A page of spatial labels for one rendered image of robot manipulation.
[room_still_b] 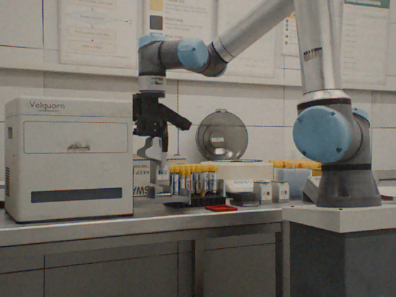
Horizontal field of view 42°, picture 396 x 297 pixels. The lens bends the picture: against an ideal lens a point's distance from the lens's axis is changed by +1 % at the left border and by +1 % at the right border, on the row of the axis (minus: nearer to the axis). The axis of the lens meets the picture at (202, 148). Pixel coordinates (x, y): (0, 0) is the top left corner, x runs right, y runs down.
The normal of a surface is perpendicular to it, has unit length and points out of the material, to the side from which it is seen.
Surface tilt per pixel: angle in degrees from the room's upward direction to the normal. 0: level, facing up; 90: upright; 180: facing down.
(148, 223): 90
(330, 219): 90
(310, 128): 95
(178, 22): 94
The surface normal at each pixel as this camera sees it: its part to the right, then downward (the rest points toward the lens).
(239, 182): 0.13, -0.90
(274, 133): 0.45, 0.01
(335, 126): -0.50, 0.11
